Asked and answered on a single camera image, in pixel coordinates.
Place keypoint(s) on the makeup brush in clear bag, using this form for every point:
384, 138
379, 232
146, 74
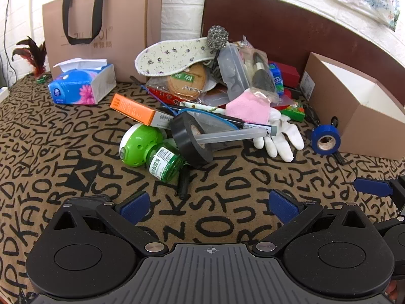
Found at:
262, 76

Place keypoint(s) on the steel wool scrubber ball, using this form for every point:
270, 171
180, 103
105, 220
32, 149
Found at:
217, 37

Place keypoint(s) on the black marker pen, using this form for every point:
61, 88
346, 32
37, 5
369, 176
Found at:
221, 117

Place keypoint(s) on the black electrical tape roll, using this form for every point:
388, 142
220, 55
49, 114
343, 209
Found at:
182, 129

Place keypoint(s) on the green mosquito repellent heater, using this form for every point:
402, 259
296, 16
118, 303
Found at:
139, 145

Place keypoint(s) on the small green box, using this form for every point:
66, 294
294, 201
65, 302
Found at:
294, 111

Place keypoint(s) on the blue green gum packet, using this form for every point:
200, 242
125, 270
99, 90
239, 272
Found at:
276, 76

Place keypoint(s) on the letter printed brown blanket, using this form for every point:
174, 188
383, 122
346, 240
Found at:
63, 152

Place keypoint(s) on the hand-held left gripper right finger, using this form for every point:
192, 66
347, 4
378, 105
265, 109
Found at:
284, 205

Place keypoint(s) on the brown cardboard box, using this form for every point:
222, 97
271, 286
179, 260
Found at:
364, 123

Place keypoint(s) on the blue floral tissue pack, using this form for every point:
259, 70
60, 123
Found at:
76, 85

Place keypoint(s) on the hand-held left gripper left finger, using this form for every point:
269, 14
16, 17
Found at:
136, 204

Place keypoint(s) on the clear tube pen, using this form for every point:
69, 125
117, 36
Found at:
240, 133

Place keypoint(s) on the clear plastic case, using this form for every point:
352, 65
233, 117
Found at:
232, 66

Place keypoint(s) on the thin black pen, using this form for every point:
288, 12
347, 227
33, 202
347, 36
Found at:
183, 186

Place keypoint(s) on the black scissors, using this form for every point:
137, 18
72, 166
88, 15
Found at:
311, 114

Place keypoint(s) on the pink knitted mask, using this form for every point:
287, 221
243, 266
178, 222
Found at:
246, 110

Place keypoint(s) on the blue tape roll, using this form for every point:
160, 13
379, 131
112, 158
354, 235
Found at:
332, 131

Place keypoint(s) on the floral fabric insole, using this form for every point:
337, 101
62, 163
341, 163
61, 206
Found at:
167, 55

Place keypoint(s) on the round biscuit packet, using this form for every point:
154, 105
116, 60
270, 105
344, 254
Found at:
186, 82

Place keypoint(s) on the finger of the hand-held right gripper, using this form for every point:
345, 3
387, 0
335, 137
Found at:
394, 225
373, 186

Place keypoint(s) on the avocado print pencil case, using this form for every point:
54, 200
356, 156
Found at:
196, 105

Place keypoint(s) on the dark red box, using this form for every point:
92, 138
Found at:
289, 72

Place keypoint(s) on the red printed packet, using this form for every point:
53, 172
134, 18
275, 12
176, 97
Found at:
161, 94

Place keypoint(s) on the white plastic object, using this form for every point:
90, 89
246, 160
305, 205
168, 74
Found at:
3, 91

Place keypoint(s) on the red round lid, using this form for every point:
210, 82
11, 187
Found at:
286, 96

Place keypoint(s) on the orange white medicine box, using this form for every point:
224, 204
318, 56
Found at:
133, 107

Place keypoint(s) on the red black feather shuttlecock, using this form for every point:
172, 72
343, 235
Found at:
36, 57

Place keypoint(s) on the white glove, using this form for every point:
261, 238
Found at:
284, 139

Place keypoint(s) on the dark brown wooden board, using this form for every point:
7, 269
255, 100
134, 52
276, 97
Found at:
284, 22

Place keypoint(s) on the brown paper shopping bag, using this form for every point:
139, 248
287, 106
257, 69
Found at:
126, 22

